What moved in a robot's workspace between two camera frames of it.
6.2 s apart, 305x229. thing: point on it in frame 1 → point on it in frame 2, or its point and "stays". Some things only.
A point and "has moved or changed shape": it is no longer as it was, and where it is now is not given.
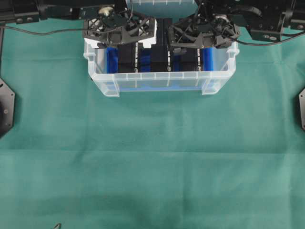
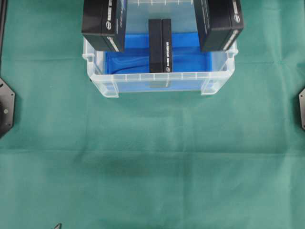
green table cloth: (77, 158) stays
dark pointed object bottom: (57, 226) stays
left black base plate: (7, 108) stays
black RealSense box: (128, 57) has moved or changed shape
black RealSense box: (192, 60) has moved or changed shape
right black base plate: (301, 99) stays
